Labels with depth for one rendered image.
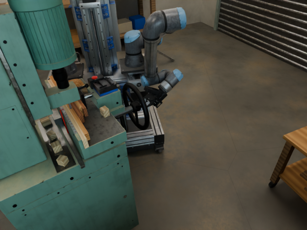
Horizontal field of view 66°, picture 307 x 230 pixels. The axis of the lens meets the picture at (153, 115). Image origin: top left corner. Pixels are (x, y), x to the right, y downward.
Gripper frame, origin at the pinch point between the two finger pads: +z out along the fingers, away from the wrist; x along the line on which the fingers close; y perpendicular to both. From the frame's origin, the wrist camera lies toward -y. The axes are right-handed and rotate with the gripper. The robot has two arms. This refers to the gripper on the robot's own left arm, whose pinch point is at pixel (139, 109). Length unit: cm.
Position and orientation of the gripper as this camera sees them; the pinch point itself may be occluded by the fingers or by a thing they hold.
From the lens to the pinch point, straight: 149.7
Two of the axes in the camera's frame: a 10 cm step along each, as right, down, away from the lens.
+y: 4.6, 4.9, 7.4
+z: -7.1, 7.0, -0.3
